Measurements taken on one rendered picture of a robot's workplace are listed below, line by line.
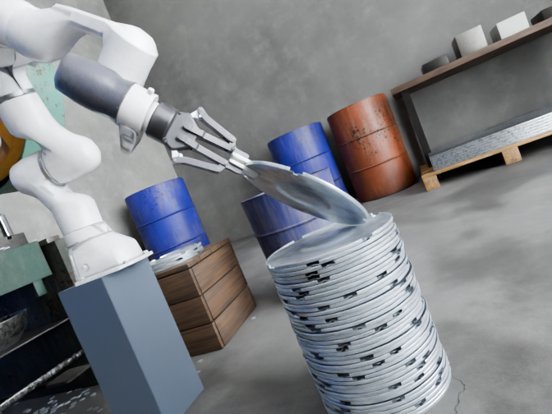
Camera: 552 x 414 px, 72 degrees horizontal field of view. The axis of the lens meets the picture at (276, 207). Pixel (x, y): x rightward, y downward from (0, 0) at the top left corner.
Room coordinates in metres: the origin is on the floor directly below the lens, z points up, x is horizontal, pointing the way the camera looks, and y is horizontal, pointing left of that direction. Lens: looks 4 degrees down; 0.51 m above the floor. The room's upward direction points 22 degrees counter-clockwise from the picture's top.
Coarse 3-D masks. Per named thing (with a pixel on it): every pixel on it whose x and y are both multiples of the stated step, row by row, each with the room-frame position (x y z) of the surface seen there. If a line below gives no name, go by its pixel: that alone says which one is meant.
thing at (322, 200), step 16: (272, 176) 0.77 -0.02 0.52; (288, 176) 0.73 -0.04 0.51; (304, 176) 0.69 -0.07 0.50; (272, 192) 0.90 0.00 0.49; (288, 192) 0.86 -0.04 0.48; (304, 192) 0.81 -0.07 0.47; (320, 192) 0.74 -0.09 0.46; (336, 192) 0.69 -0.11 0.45; (304, 208) 0.91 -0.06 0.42; (320, 208) 0.86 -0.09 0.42; (336, 208) 0.79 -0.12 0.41; (352, 208) 0.74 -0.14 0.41; (352, 224) 0.86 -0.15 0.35
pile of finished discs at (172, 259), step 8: (184, 248) 1.77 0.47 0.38; (192, 248) 1.57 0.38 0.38; (200, 248) 1.63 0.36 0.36; (168, 256) 1.60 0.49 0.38; (176, 256) 1.52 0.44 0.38; (184, 256) 1.54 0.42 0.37; (192, 256) 1.56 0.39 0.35; (152, 264) 1.60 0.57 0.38; (160, 264) 1.50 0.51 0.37; (168, 264) 1.51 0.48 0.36
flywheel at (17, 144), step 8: (0, 120) 1.73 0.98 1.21; (0, 128) 1.74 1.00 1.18; (0, 136) 1.75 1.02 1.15; (8, 136) 1.73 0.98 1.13; (8, 144) 1.74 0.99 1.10; (16, 144) 1.67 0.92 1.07; (0, 152) 1.76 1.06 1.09; (8, 152) 1.75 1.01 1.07; (16, 152) 1.68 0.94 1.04; (0, 160) 1.77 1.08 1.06; (8, 160) 1.70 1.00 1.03; (16, 160) 1.69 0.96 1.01; (0, 168) 1.73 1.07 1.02; (8, 168) 1.71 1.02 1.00; (0, 176) 1.74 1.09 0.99; (8, 176) 1.73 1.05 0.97
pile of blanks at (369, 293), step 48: (384, 240) 0.72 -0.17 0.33; (288, 288) 0.77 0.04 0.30; (336, 288) 0.71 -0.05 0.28; (384, 288) 0.70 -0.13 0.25; (336, 336) 0.70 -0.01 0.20; (384, 336) 0.69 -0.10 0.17; (432, 336) 0.76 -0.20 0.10; (336, 384) 0.73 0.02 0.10; (384, 384) 0.69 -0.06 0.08; (432, 384) 0.71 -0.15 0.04
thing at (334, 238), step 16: (336, 224) 0.96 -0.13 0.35; (368, 224) 0.82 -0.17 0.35; (384, 224) 0.73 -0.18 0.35; (304, 240) 0.94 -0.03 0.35; (320, 240) 0.82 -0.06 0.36; (336, 240) 0.77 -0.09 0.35; (352, 240) 0.73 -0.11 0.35; (272, 256) 0.89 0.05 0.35; (288, 256) 0.82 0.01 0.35; (304, 256) 0.76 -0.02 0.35; (320, 256) 0.69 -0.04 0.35
